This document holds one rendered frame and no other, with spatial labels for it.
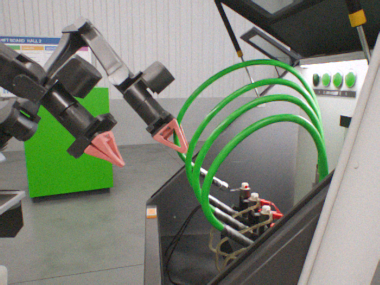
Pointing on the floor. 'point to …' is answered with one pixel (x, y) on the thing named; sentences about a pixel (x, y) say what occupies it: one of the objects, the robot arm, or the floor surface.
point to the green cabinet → (75, 170)
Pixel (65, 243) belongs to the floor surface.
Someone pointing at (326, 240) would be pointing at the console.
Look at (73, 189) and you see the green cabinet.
